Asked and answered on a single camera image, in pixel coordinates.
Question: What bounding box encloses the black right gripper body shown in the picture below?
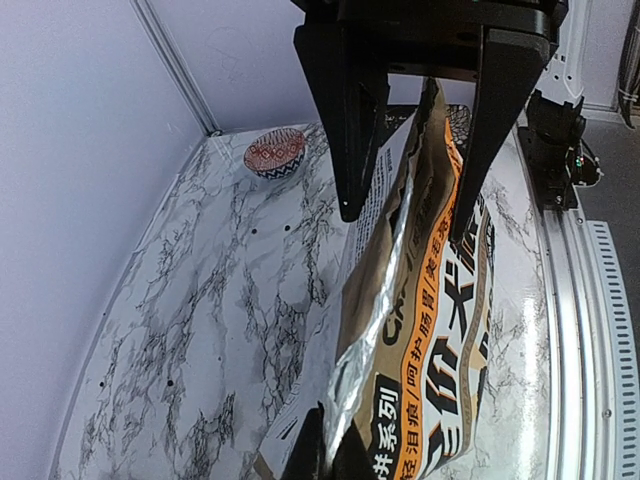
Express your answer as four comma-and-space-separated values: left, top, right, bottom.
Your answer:
294, 1, 568, 82

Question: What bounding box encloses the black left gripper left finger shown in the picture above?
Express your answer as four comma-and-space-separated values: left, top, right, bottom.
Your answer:
281, 407, 331, 480

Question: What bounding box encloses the black floral square plate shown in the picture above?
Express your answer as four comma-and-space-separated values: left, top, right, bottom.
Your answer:
447, 104, 471, 155

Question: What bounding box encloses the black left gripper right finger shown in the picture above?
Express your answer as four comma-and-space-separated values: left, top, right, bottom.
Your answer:
332, 423, 375, 480

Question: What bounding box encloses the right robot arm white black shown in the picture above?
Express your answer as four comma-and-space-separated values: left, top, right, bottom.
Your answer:
294, 0, 590, 240

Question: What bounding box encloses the right aluminium frame post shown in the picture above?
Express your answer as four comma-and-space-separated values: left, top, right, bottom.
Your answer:
129, 0, 222, 136

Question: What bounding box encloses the red patterned small bowl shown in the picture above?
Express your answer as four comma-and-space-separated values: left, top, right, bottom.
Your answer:
243, 127, 306, 180

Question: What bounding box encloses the front aluminium rail base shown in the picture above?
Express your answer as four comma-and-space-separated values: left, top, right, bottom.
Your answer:
517, 166, 639, 479

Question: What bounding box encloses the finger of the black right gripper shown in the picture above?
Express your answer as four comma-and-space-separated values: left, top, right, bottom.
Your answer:
294, 24, 390, 223
450, 27, 551, 241

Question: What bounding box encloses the brown dog food bag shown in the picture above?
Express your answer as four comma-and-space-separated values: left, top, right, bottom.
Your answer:
254, 78, 495, 479

